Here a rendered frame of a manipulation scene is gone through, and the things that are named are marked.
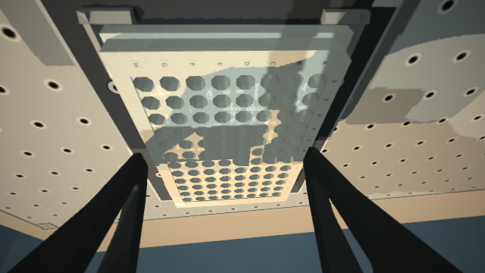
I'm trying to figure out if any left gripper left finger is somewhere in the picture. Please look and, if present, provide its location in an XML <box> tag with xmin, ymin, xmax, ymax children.
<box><xmin>7</xmin><ymin>153</ymin><xmax>149</xmax><ymax>273</ymax></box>

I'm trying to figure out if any beige well plate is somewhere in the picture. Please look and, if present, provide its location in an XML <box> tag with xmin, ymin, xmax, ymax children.
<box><xmin>99</xmin><ymin>24</ymin><xmax>353</xmax><ymax>208</ymax></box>

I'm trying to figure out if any light grey grid plate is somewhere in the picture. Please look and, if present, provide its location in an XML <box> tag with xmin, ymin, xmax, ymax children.
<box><xmin>0</xmin><ymin>0</ymin><xmax>485</xmax><ymax>230</ymax></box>

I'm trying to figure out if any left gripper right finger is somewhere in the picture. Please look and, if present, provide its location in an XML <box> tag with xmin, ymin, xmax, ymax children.
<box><xmin>303</xmin><ymin>146</ymin><xmax>463</xmax><ymax>273</ymax></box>

